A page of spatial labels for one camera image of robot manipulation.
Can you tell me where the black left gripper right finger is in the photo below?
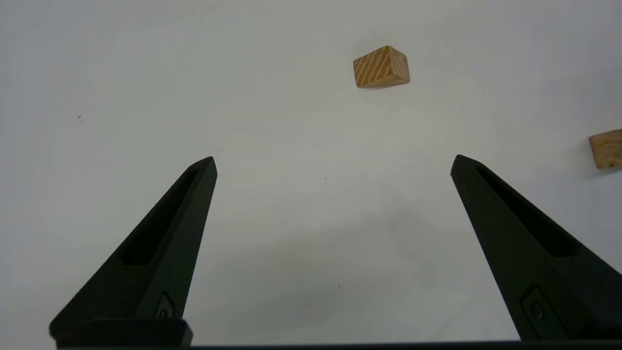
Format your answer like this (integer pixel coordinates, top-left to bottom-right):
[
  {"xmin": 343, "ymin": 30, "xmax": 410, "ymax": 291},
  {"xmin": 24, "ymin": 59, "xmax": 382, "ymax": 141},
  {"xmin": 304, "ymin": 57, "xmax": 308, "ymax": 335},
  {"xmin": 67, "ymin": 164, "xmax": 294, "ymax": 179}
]
[{"xmin": 450, "ymin": 155, "xmax": 622, "ymax": 343}]

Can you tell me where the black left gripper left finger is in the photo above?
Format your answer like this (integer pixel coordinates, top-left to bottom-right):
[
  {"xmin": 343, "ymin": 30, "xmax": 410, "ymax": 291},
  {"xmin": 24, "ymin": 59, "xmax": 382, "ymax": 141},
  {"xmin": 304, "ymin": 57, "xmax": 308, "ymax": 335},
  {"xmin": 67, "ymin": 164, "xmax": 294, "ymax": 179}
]
[{"xmin": 49, "ymin": 156, "xmax": 218, "ymax": 348}]

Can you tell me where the arched wooden building block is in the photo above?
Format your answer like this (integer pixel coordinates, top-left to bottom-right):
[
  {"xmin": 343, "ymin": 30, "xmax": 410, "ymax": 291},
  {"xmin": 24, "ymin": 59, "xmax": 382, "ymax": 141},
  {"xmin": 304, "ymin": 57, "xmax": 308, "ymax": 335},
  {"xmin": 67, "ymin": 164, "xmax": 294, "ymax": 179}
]
[{"xmin": 590, "ymin": 143, "xmax": 622, "ymax": 170}]

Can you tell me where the triangular wooden building block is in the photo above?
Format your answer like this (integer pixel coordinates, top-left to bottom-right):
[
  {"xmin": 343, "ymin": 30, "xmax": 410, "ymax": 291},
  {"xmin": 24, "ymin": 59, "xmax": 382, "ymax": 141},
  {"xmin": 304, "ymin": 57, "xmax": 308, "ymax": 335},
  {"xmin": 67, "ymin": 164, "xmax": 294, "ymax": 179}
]
[{"xmin": 353, "ymin": 45, "xmax": 411, "ymax": 89}]

